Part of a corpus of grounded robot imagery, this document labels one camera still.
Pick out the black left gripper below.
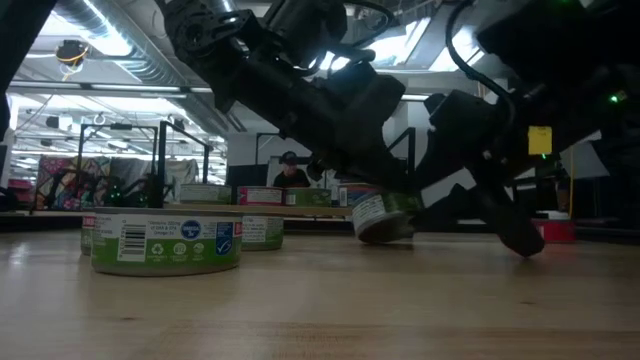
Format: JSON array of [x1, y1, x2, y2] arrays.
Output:
[[284, 62, 424, 201]]

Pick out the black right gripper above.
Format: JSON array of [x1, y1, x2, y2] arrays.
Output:
[[412, 89, 546, 259]]

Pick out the blue label gold lid can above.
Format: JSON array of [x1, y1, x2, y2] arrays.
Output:
[[337, 182, 379, 208]]

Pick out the green label tuna can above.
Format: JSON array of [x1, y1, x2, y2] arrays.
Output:
[[241, 214, 285, 252], [79, 212, 97, 257], [351, 191, 417, 245], [89, 207, 245, 278], [284, 187, 333, 208]]

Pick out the red label short can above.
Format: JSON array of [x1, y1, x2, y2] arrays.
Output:
[[530, 218, 577, 245]]

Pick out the pink label silver lid can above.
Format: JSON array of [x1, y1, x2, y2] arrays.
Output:
[[236, 185, 286, 208]]

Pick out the pale label tuna can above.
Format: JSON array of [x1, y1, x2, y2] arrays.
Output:
[[178, 183, 234, 205]]

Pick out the person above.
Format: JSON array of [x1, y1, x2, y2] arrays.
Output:
[[272, 150, 312, 189]]

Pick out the yellow tag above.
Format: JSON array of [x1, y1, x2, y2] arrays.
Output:
[[527, 125, 554, 156]]

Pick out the black monitor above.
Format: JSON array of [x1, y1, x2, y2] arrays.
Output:
[[227, 163, 269, 189]]

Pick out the grey hanging cloth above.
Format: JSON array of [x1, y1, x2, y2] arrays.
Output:
[[164, 158, 200, 187]]

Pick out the dark machine green lights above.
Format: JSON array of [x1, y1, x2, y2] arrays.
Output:
[[102, 174, 154, 209]]

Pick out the colourful patterned quilt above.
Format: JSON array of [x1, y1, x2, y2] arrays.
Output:
[[34, 155, 112, 211]]

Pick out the black metal background frame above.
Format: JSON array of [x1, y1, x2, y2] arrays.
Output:
[[254, 131, 301, 166], [74, 122, 159, 210]]

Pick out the silver ventilation duct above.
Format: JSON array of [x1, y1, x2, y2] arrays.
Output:
[[37, 0, 236, 134]]

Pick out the long ceiling light rail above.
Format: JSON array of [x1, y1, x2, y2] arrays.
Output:
[[0, 79, 431, 102]]

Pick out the black ceiling cable reel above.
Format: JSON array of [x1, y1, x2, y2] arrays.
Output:
[[54, 39, 90, 66]]

